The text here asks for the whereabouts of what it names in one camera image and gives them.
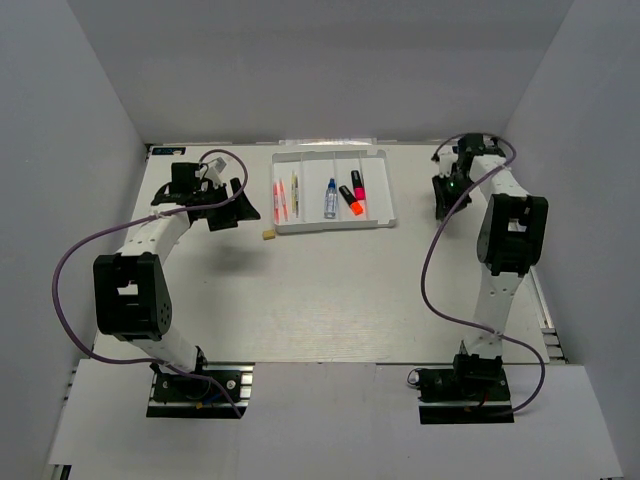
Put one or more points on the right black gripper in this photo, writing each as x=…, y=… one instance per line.
x=444, y=202

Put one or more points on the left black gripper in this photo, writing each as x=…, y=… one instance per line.
x=238, y=209

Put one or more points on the pink pen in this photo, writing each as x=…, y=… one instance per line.
x=276, y=203

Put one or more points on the orange pen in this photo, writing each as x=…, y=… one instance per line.
x=283, y=201

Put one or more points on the yellow pen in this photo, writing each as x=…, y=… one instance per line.
x=292, y=190

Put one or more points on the pink highlighter black cap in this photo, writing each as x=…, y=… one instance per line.
x=358, y=186

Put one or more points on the small blue-capped bottle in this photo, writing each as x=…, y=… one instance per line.
x=330, y=200

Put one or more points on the orange highlighter black cap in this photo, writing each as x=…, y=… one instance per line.
x=353, y=204

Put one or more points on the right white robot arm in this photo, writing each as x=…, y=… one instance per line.
x=510, y=238

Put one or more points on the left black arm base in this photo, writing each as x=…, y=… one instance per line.
x=176, y=397

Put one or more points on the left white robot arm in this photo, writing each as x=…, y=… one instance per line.
x=132, y=298

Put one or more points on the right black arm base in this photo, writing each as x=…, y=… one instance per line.
x=444, y=399

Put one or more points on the white compartment tray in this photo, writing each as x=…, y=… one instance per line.
x=315, y=168

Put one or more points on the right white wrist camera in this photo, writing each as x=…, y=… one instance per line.
x=445, y=163

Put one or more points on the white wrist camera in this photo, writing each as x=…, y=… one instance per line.
x=445, y=163
x=212, y=170

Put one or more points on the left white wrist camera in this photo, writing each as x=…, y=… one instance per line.
x=212, y=170

